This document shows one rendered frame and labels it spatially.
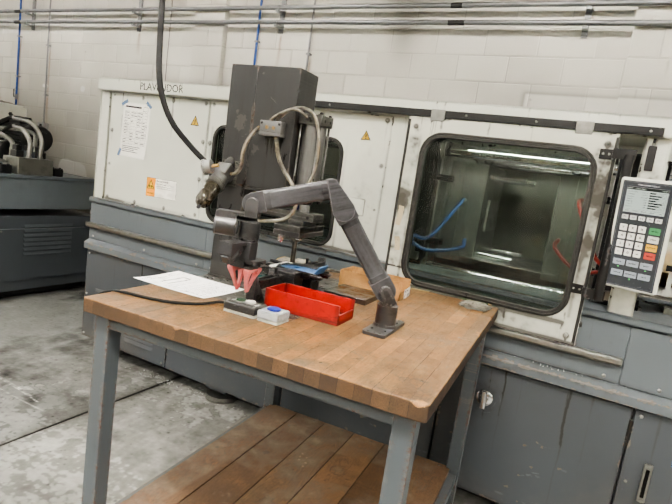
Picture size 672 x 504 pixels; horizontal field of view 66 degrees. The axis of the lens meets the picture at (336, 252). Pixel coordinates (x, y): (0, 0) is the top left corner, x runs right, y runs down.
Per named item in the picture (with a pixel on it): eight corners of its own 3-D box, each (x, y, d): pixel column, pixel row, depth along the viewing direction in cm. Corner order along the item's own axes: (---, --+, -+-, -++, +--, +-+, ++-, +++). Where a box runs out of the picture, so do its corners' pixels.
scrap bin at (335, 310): (336, 326, 150) (339, 306, 149) (263, 306, 160) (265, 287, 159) (352, 318, 161) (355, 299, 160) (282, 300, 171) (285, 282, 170)
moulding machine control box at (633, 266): (597, 286, 179) (622, 174, 174) (598, 278, 199) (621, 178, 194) (659, 299, 171) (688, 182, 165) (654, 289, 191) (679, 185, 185)
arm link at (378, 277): (380, 306, 150) (328, 205, 145) (377, 300, 157) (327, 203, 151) (399, 296, 150) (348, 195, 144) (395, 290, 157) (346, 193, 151)
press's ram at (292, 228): (300, 247, 170) (312, 156, 166) (234, 233, 180) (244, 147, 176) (324, 244, 187) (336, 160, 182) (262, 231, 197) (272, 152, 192)
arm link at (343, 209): (239, 194, 141) (349, 175, 142) (243, 192, 150) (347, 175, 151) (247, 238, 144) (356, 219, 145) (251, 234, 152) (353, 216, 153)
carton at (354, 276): (398, 303, 193) (402, 283, 192) (337, 288, 203) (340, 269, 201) (408, 298, 204) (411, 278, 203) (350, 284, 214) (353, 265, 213)
